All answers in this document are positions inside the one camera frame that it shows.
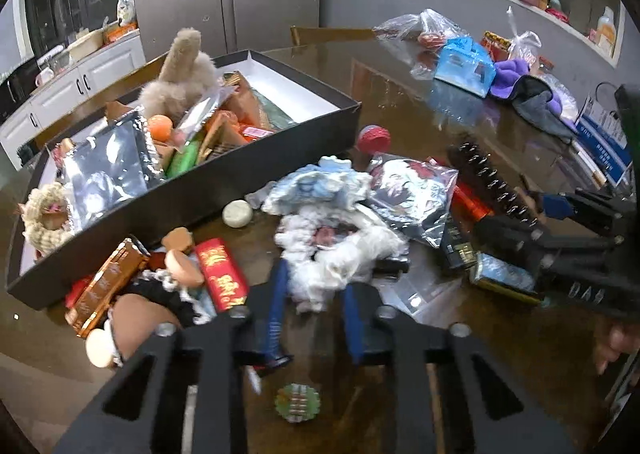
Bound blue white carton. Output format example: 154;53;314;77
570;84;633;187

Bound brown flower-shaped cookie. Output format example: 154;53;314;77
162;228;196;255

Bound beige plush toy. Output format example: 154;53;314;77
137;28;221;117

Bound round cream cake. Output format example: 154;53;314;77
222;200;253;229

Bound red orange tube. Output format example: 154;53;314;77
450;181;496;222

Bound white bottle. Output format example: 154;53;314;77
595;8;617;57

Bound white fluffy scrunchie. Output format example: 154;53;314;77
274;214;411;315

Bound green packet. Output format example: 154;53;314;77
167;139;202;179

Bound red round toy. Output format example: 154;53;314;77
356;125;392;153

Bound red packet with gold print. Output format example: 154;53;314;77
195;238;250;311

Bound silver foil snack packet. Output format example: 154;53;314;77
172;84;238;145

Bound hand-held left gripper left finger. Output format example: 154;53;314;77
52;256;296;454

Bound orange box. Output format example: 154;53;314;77
104;24;138;44

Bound clear bag with cartoon print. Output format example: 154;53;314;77
365;154;458;247

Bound small clear plastic bag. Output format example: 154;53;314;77
372;276;451;322

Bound black gold small box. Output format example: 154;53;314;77
440;214;476;277

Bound blue gift box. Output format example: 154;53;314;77
434;36;496;98

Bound round green sticker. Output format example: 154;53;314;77
274;382;321;421

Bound person's right hand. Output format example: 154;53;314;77
595;321;640;376

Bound orange ball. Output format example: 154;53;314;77
147;115;174;142

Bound black crochet item white trim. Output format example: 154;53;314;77
122;266;217;327

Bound clear plastic bag red contents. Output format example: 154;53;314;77
372;8;473;79

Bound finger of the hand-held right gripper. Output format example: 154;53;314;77
472;214;626;279
540;188;631;237

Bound black cardboard box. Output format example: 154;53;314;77
5;50;362;309

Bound cream crochet doll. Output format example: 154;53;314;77
22;183;76;257

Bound purple cloth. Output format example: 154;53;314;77
489;58;581;129

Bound wooden chair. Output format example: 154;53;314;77
290;25;376;47

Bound cream round disc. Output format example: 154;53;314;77
85;321;123;367

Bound cream basin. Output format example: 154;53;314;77
67;28;106;59

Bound black strip with metal studs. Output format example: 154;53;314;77
447;134;542;231

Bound teal yellow small box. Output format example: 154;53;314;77
469;251;543;307

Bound knotted clear plastic bag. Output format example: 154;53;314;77
505;6;543;69

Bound grey cloth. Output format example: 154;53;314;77
510;76;578;145

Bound red yellow box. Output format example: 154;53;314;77
481;31;511;62

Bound white kitchen cabinets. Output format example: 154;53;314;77
0;28;146;169

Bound orange brown snack packet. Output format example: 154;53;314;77
65;236;151;339

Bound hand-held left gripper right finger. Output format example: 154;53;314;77
344;283;577;454

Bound blue white crochet item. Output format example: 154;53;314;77
260;156;373;222

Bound silver foil bag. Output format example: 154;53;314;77
62;111;166;235

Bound brown round toy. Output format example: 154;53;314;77
111;294;183;360

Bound peach egg-shaped toy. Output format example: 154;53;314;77
165;250;206;287

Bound black microwave oven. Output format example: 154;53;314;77
0;61;38;122

